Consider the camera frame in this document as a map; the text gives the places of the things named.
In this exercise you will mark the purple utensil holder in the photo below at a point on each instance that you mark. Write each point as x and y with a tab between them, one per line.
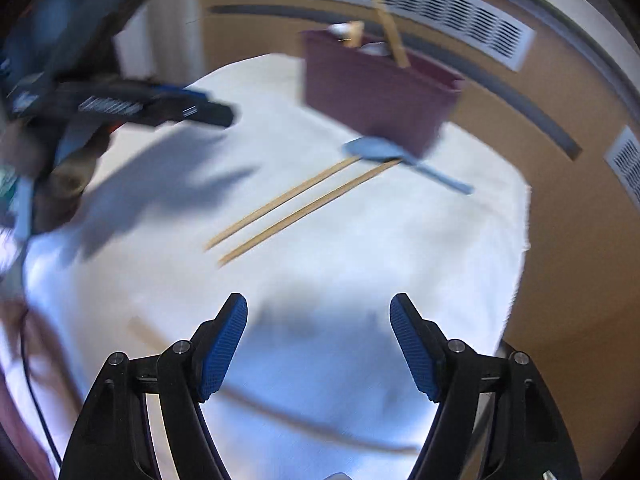
370	95

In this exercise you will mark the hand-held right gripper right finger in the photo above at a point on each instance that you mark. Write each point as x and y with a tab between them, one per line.
412	350

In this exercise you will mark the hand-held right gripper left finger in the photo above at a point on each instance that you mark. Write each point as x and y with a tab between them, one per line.
222	350

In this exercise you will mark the blue spoon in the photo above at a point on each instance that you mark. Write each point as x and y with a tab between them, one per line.
372	149

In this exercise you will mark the white cloth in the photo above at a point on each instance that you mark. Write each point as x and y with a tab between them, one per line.
350	260

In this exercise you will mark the small cabinet vent grille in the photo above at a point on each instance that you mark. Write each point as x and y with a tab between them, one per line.
627	160

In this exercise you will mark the long cabinet vent grille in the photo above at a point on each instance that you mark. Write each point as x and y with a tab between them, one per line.
400	5

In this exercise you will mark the white utensil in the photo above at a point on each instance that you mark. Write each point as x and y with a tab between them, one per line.
340	30

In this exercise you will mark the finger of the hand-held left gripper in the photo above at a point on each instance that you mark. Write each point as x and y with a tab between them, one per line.
210	115
170	97

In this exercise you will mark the wooden chopstick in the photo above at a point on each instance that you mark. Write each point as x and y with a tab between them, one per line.
387	25
305	212
280	202

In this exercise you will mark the person's left hand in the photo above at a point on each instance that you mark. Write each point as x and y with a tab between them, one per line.
70	180

